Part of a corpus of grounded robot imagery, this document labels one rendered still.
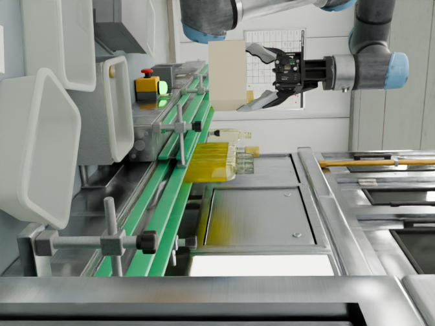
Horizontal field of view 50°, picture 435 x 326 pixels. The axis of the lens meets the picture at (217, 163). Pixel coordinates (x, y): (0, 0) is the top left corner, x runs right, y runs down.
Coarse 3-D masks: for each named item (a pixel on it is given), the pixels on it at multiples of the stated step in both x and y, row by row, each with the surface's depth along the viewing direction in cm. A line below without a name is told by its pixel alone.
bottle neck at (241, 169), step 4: (240, 164) 133; (244, 164) 133; (248, 164) 133; (252, 164) 132; (240, 168) 132; (244, 168) 132; (248, 168) 132; (252, 168) 132; (240, 172) 132; (244, 172) 132; (248, 172) 132; (252, 172) 132
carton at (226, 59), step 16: (208, 48) 95; (224, 48) 95; (240, 48) 95; (208, 64) 95; (224, 64) 95; (240, 64) 95; (224, 80) 95; (240, 80) 95; (224, 96) 95; (240, 96) 94
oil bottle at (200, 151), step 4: (200, 148) 146; (204, 148) 146; (208, 148) 146; (212, 148) 146; (216, 148) 146; (220, 148) 146; (224, 148) 145; (228, 148) 145; (196, 152) 142; (200, 152) 142; (204, 152) 142; (208, 152) 142; (212, 152) 142; (216, 152) 142; (220, 152) 142; (224, 152) 142; (228, 152) 142; (232, 152) 142; (236, 156) 143
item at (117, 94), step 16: (112, 64) 101; (112, 80) 113; (128, 80) 114; (112, 96) 114; (128, 96) 115; (112, 112) 100; (128, 112) 116; (112, 128) 100; (128, 128) 117; (112, 144) 101; (128, 144) 115
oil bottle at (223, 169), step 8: (192, 160) 134; (200, 160) 133; (208, 160) 133; (216, 160) 133; (224, 160) 132; (232, 160) 133; (192, 168) 131; (200, 168) 131; (208, 168) 131; (216, 168) 131; (224, 168) 131; (232, 168) 131; (184, 176) 132; (192, 176) 132; (200, 176) 132; (208, 176) 132; (216, 176) 131; (224, 176) 131; (232, 176) 131
